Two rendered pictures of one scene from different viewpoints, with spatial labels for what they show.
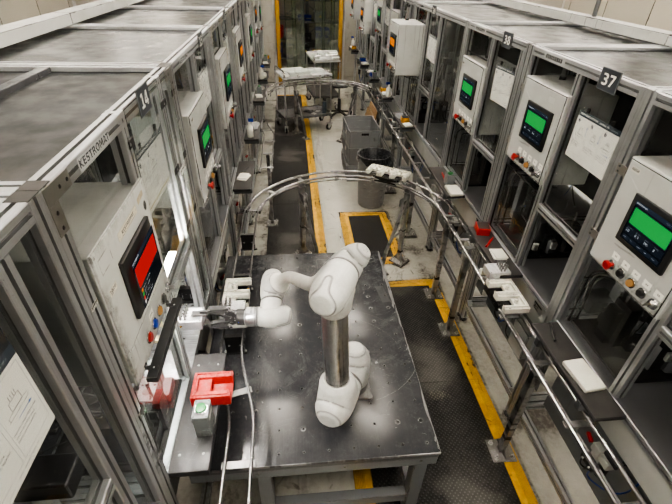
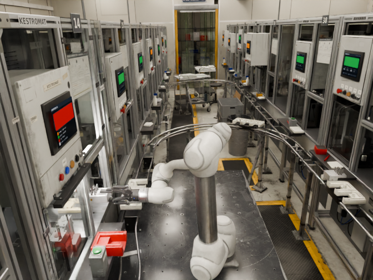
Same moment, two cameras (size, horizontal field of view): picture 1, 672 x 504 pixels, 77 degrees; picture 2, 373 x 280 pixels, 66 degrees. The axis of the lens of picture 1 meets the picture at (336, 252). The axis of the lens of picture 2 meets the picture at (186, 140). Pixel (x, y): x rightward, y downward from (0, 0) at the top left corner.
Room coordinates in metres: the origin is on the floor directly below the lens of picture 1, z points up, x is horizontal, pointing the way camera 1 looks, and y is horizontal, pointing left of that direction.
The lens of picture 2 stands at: (-0.07, -0.06, 1.97)
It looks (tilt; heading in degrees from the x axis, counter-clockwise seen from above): 21 degrees down; 7
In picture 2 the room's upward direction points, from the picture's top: 1 degrees counter-clockwise
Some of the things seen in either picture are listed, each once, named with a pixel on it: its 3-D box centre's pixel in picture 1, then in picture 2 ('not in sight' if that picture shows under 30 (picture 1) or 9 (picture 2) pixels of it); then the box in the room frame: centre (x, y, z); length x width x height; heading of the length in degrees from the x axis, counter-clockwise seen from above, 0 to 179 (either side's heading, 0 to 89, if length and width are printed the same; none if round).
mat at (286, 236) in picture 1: (293, 147); (184, 121); (6.08, 0.69, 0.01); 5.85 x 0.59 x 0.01; 6
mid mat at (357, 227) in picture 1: (369, 235); (236, 172); (3.72, -0.34, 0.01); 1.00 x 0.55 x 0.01; 6
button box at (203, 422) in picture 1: (201, 417); (97, 260); (0.93, 0.49, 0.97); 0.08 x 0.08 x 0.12; 6
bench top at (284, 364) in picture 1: (309, 333); (189, 220); (1.67, 0.13, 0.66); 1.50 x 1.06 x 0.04; 6
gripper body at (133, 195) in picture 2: (235, 317); (131, 195); (1.41, 0.45, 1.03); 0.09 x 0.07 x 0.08; 96
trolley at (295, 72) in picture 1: (304, 97); (192, 91); (7.05, 0.59, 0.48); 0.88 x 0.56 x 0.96; 114
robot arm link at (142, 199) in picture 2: (251, 316); (144, 195); (1.41, 0.38, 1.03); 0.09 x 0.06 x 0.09; 6
